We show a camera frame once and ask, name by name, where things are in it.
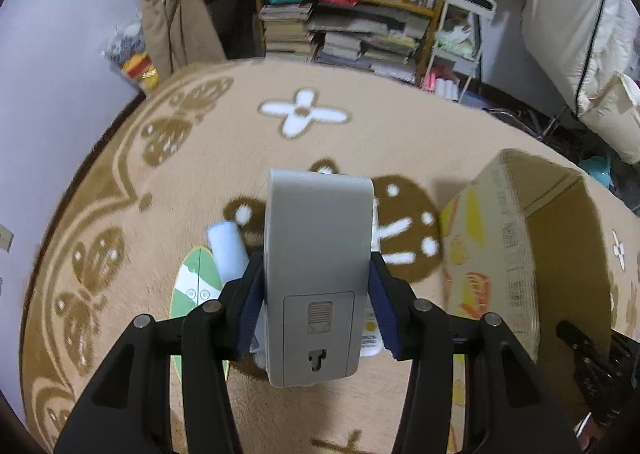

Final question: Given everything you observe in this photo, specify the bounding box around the brown cardboard box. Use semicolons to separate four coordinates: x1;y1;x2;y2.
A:
439;149;611;424

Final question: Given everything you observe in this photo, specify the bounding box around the white remote with buttons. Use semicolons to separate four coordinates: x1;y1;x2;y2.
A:
360;301;384;358

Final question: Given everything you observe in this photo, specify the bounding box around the green mini skateboard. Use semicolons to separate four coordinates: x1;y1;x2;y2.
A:
168;245;231;385

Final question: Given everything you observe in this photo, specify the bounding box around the white cylindrical power bank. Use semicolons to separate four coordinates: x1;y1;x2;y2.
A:
206;221;250;284

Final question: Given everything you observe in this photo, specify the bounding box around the beige patterned round rug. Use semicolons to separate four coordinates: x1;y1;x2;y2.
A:
22;60;639;450

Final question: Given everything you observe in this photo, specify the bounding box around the white rolling cart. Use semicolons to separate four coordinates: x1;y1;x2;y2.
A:
422;0;497;102

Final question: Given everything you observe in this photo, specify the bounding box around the beige hanging coat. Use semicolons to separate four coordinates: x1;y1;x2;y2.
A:
140;0;227;81

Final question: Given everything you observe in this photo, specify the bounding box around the cream puffy jacket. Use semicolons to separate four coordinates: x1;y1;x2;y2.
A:
522;0;639;165

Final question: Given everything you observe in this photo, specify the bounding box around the stack of books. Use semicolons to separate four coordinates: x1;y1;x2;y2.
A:
259;3;314;59

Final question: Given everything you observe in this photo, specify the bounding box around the wall power outlet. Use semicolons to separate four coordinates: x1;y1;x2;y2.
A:
0;225;14;252

